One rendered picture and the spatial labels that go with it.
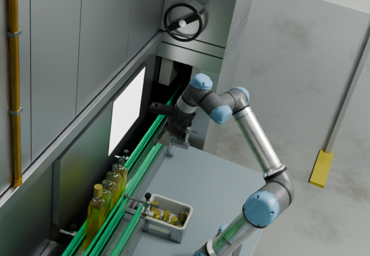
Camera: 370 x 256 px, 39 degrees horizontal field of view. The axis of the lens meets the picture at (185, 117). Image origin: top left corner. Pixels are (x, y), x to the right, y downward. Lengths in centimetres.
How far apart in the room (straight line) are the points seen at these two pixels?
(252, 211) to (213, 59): 118
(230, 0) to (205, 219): 111
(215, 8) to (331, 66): 185
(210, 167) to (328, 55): 176
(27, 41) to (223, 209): 152
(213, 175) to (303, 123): 188
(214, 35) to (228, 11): 15
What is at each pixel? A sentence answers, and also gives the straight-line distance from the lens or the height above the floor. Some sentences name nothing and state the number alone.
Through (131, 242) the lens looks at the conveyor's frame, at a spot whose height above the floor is 88.
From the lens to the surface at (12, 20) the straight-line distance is 145.
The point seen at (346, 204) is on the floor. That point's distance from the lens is 429.
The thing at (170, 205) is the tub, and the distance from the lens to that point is 259.
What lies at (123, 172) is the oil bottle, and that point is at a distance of 231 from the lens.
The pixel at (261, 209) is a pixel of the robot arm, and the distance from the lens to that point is 186.
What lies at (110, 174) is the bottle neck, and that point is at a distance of 222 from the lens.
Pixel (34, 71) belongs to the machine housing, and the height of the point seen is 175.
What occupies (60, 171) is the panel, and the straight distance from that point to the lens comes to 202.
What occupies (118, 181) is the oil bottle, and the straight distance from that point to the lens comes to 227.
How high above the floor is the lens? 257
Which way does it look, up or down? 33 degrees down
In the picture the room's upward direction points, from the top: 11 degrees clockwise
